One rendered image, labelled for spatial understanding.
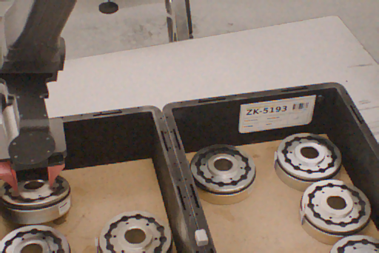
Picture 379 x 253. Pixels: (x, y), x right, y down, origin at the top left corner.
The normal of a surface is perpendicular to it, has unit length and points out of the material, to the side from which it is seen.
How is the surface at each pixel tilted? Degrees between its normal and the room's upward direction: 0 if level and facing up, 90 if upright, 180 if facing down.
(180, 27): 65
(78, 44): 0
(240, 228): 0
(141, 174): 0
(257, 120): 90
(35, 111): 14
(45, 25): 123
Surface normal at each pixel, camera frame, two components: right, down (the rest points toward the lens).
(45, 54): 0.14, 0.96
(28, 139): 0.29, 0.69
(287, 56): 0.03, -0.74
